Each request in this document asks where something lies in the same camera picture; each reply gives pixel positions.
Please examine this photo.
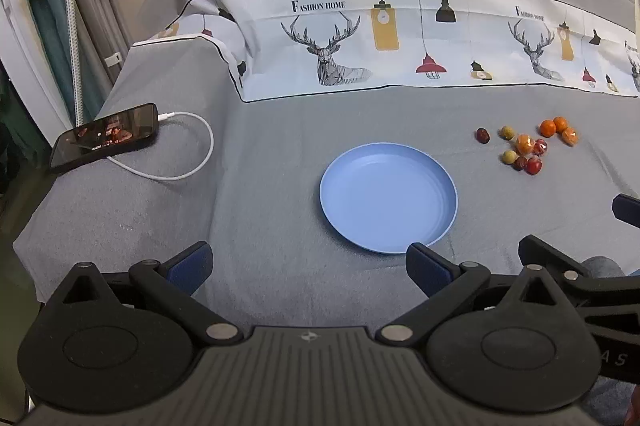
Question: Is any white patterned pole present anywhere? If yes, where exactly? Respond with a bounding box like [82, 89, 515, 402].
[64, 0, 85, 129]

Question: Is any teal curtain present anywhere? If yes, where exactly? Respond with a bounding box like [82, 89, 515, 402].
[0, 0, 66, 187]

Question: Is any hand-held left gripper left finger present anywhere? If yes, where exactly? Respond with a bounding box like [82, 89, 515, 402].
[47, 242, 243, 348]

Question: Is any black smartphone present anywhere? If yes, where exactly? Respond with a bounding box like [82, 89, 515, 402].
[48, 103, 160, 174]

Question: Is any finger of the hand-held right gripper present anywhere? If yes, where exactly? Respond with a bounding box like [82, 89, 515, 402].
[518, 235, 640, 322]
[612, 194, 640, 229]

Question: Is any grey deer-print bed cover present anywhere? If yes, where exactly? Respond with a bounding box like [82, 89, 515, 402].
[12, 0, 640, 337]

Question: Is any grey curtain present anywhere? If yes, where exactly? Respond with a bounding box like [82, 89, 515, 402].
[57, 0, 133, 117]

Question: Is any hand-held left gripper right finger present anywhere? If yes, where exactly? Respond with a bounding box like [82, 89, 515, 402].
[376, 242, 583, 348]

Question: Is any blue round plate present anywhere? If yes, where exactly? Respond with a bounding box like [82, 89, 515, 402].
[319, 142, 459, 255]

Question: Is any white charging cable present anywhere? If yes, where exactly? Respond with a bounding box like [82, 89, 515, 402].
[106, 110, 215, 181]

